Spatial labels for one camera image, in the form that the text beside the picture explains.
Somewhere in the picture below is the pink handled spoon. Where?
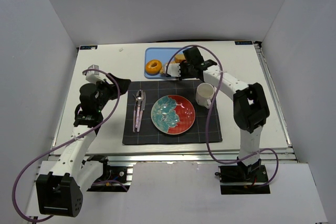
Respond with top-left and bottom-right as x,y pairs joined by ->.
136,90 -> 144,129

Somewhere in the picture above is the teal and red plate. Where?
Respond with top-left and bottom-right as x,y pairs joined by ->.
151,95 -> 196,135

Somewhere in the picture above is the blue corner label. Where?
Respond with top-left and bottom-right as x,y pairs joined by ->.
79,45 -> 98,50
234,40 -> 254,46

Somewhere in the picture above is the pink handled fork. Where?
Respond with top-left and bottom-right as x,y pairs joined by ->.
132,91 -> 141,133

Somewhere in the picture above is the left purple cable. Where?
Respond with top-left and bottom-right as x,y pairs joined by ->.
12,68 -> 129,222

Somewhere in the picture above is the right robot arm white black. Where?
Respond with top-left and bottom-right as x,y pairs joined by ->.
177,45 -> 270,176

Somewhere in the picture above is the blue plastic tray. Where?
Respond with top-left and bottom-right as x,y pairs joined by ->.
144,47 -> 181,80

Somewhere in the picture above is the dark checked placemat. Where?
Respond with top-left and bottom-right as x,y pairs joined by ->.
122,80 -> 208,145

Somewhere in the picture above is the left blue corner label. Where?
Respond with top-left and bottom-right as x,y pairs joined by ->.
79,45 -> 98,50

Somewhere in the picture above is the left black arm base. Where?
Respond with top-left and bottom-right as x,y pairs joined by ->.
82,155 -> 130,193

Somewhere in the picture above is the long tan bread roll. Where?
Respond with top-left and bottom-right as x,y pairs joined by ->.
159,62 -> 170,76

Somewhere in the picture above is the sliced round bread loaf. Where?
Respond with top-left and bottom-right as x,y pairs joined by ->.
174,54 -> 186,63

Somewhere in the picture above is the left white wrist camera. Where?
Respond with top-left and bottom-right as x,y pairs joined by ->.
83,65 -> 104,84

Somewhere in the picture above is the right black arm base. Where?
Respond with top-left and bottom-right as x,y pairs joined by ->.
215,165 -> 270,195

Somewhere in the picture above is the white ceramic mug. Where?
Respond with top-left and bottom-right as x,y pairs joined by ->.
195,83 -> 215,109

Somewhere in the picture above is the orange donut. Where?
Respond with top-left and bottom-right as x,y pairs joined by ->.
145,59 -> 162,75

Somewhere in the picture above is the purple cable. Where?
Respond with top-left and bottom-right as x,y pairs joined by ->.
12,68 -> 129,222
165,45 -> 279,188

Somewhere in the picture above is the pink handled knife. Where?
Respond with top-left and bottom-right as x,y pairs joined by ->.
136,90 -> 146,132

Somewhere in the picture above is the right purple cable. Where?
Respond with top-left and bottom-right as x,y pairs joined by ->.
165,45 -> 279,188

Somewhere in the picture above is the right blue corner label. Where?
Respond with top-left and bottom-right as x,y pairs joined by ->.
234,40 -> 254,46

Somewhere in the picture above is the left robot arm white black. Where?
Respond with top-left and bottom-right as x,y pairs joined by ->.
36,69 -> 131,217

